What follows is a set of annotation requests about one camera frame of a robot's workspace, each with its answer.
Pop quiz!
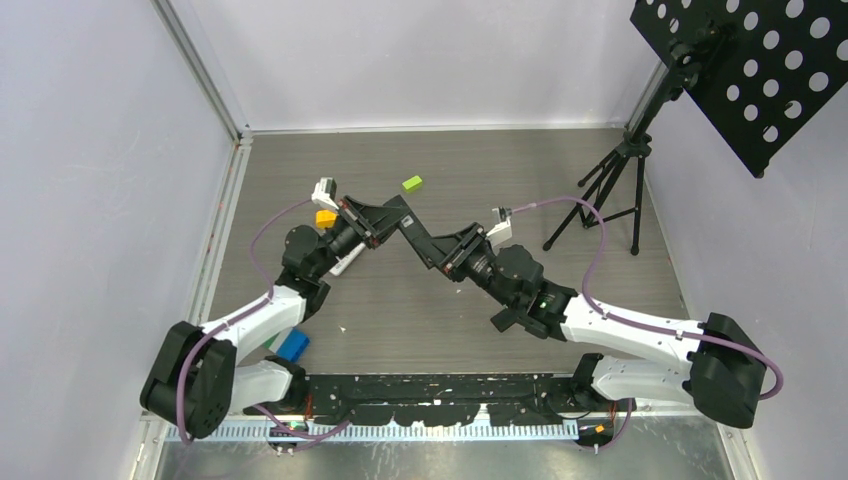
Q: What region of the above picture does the aluminium frame post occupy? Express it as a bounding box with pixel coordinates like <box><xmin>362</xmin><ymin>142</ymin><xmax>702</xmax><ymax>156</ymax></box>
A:
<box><xmin>150</xmin><ymin>0</ymin><xmax>250</xmax><ymax>144</ymax></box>

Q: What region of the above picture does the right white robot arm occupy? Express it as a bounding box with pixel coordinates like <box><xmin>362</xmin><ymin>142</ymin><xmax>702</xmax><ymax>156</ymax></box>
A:
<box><xmin>410</xmin><ymin>224</ymin><xmax>766</xmax><ymax>429</ymax></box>

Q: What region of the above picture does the orange yellow block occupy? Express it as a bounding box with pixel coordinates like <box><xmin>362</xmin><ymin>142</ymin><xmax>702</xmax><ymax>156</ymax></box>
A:
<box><xmin>314</xmin><ymin>209</ymin><xmax>338</xmax><ymax>230</ymax></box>

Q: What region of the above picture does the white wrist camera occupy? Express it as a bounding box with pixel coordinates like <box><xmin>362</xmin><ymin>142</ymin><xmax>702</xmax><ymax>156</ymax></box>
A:
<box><xmin>311</xmin><ymin>177</ymin><xmax>338</xmax><ymax>212</ymax></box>
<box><xmin>486</xmin><ymin>207</ymin><xmax>512</xmax><ymax>247</ymax></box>

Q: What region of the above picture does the black perforated panel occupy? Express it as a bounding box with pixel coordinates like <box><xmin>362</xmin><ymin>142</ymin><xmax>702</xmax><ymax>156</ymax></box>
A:
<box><xmin>630</xmin><ymin>0</ymin><xmax>847</xmax><ymax>178</ymax></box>

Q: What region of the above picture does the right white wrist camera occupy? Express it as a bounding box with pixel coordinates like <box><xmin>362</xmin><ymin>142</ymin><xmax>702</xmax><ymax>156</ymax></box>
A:
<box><xmin>486</xmin><ymin>207</ymin><xmax>512</xmax><ymax>247</ymax></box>

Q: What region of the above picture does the green block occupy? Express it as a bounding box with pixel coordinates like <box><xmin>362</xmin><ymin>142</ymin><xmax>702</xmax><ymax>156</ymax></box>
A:
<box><xmin>401</xmin><ymin>175</ymin><xmax>424</xmax><ymax>194</ymax></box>

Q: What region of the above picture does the white remote control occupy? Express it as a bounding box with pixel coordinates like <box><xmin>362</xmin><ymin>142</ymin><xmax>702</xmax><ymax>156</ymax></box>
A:
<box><xmin>330</xmin><ymin>243</ymin><xmax>366</xmax><ymax>276</ymax></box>

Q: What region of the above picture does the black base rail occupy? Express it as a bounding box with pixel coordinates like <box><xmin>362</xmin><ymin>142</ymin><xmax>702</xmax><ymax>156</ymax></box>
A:
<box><xmin>241</xmin><ymin>372</ymin><xmax>631</xmax><ymax>429</ymax></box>

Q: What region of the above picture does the black remote control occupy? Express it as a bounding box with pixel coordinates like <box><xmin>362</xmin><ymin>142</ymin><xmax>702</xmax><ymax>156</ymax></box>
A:
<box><xmin>398</xmin><ymin>210</ymin><xmax>435</xmax><ymax>268</ymax></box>

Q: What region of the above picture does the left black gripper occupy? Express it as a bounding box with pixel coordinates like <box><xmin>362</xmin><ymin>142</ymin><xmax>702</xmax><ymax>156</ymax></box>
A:
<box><xmin>312</xmin><ymin>197</ymin><xmax>410</xmax><ymax>279</ymax></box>

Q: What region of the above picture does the blue green toy brick stack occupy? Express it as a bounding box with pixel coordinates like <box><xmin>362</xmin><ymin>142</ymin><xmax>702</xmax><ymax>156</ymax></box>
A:
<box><xmin>263</xmin><ymin>329</ymin><xmax>310</xmax><ymax>363</ymax></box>

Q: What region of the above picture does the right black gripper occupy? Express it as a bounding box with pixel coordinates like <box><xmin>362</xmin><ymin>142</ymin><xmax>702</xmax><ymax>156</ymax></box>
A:
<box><xmin>413</xmin><ymin>222</ymin><xmax>519</xmax><ymax>311</ymax></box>

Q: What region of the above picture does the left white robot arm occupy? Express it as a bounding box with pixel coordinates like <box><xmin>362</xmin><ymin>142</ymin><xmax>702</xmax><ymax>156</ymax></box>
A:
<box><xmin>139</xmin><ymin>196</ymin><xmax>409</xmax><ymax>443</ymax></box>

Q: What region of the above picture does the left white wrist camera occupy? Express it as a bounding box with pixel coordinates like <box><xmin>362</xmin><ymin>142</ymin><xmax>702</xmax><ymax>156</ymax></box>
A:
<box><xmin>311</xmin><ymin>177</ymin><xmax>338</xmax><ymax>212</ymax></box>

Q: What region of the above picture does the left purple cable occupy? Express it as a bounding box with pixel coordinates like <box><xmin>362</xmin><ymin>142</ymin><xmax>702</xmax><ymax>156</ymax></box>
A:
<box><xmin>173</xmin><ymin>197</ymin><xmax>359</xmax><ymax>455</ymax></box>

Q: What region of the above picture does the black tripod stand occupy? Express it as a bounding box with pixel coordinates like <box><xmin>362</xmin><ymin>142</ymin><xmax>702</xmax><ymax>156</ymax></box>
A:
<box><xmin>541</xmin><ymin>62</ymin><xmax>677</xmax><ymax>256</ymax></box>

